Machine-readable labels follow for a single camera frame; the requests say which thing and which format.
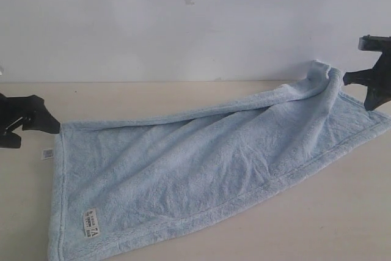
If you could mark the light blue fleece towel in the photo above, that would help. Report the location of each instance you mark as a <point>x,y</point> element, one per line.
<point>125,184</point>

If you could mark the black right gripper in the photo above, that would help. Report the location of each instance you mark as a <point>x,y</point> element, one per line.
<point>377,81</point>

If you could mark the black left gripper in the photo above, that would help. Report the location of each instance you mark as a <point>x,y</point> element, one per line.
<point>28,112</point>

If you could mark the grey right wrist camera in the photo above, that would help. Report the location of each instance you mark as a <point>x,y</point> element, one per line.
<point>374,43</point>

